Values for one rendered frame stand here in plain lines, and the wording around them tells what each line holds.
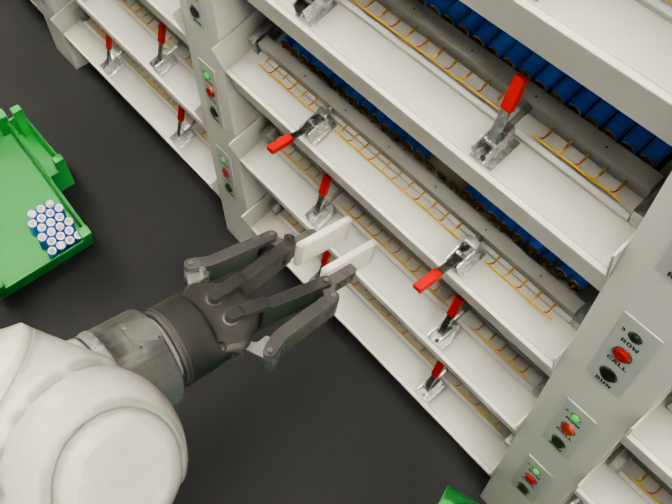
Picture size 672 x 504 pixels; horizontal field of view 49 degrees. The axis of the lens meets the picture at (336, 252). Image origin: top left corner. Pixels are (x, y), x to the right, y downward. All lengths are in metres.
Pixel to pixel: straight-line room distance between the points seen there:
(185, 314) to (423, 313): 0.50
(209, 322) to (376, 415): 0.72
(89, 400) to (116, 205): 1.22
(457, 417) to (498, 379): 0.20
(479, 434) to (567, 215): 0.57
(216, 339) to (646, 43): 0.40
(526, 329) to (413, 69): 0.31
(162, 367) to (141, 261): 0.91
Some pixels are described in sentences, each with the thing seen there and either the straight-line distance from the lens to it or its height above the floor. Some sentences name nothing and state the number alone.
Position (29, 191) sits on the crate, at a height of 0.06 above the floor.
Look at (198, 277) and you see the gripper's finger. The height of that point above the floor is 0.64.
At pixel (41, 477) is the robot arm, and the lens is 0.40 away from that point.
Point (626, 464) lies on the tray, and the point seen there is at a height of 0.32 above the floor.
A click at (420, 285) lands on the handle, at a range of 0.83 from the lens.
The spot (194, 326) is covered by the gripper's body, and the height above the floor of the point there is 0.68.
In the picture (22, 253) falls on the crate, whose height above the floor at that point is 0.03.
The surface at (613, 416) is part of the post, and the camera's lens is 0.83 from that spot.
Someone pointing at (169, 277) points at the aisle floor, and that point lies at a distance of 1.48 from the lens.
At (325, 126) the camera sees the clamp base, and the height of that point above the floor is 0.51.
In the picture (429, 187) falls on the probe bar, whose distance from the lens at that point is 0.90.
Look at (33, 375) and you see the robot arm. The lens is 0.43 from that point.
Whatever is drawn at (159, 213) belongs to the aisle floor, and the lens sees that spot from 1.57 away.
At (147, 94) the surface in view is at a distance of 1.63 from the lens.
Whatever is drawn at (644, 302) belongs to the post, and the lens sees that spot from 0.67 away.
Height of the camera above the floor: 1.23
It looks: 57 degrees down
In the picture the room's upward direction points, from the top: straight up
